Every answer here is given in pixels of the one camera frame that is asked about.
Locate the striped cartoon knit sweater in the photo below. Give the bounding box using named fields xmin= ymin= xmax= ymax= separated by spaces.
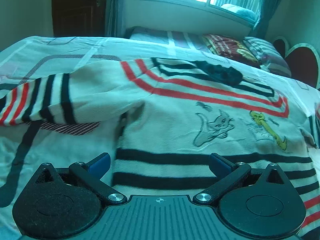
xmin=0 ymin=57 xmax=320 ymax=238

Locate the white patterned bed sheet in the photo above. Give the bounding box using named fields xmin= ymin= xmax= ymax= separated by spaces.
xmin=0 ymin=36 xmax=320 ymax=240

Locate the striped pillow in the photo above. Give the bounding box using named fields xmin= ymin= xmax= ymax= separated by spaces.
xmin=243 ymin=36 xmax=291 ymax=77

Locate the red yellow folded blanket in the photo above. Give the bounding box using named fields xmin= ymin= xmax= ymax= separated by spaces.
xmin=202 ymin=34 xmax=260 ymax=69

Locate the red heart-shaped headboard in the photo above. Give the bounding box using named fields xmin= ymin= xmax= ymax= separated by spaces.
xmin=272 ymin=36 xmax=319 ymax=90

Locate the left teal curtain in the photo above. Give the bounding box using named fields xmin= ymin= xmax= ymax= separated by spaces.
xmin=105 ymin=0 xmax=125 ymax=37

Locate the teal curtain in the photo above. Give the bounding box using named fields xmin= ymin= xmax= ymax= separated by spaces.
xmin=105 ymin=0 xmax=125 ymax=37
xmin=249 ymin=0 xmax=281 ymax=39

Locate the light blue folded towel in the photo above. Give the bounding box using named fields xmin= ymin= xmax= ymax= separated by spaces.
xmin=221 ymin=4 xmax=257 ymax=21

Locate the dark wooden door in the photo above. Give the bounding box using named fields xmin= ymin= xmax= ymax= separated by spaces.
xmin=52 ymin=0 xmax=107 ymax=37

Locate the right teal curtain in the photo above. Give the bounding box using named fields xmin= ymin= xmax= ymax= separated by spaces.
xmin=249 ymin=0 xmax=281 ymax=39

